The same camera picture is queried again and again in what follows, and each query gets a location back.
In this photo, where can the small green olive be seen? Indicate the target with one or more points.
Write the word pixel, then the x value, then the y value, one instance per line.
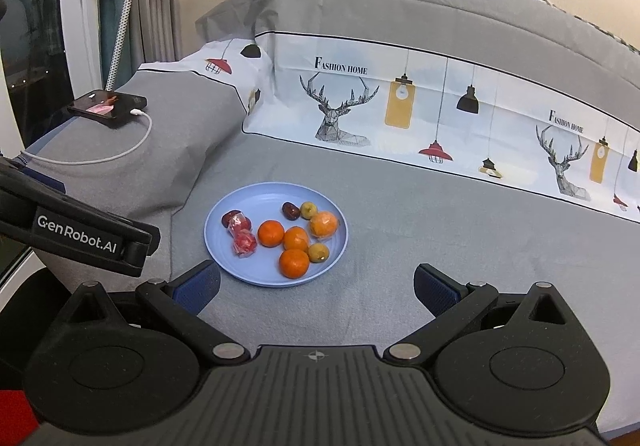
pixel 308 210

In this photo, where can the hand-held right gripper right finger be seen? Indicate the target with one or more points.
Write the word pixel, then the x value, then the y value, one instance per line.
pixel 437 293

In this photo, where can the black smartphone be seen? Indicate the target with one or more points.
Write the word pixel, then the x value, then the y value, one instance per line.
pixel 107 108

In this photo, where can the lone green olive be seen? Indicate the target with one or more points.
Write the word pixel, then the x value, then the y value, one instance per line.
pixel 318 252

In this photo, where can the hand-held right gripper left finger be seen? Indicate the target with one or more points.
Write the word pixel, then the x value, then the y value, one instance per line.
pixel 197 288

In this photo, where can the dark red dried date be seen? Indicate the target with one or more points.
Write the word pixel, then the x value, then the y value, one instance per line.
pixel 230 217
pixel 290 210

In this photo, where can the plastic small orange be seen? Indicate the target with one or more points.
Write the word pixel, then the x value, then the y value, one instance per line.
pixel 324 224

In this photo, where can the grey printed pillow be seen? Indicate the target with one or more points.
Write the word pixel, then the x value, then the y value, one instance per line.
pixel 175 126

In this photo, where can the blue round plate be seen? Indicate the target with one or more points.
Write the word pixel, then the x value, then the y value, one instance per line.
pixel 270 198

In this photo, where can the grey quilt with printed band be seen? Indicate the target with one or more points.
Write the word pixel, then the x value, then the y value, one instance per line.
pixel 400 11

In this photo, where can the red hawthorn candy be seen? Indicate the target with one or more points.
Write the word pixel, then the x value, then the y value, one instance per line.
pixel 244 244
pixel 242 225

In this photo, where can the white window frame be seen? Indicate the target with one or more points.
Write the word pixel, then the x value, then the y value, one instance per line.
pixel 85 26

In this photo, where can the grey bed sheet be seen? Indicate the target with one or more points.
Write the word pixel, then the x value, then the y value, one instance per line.
pixel 400 206

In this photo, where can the orange tangerine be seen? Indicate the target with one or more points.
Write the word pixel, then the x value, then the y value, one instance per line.
pixel 270 232
pixel 294 262
pixel 296 238

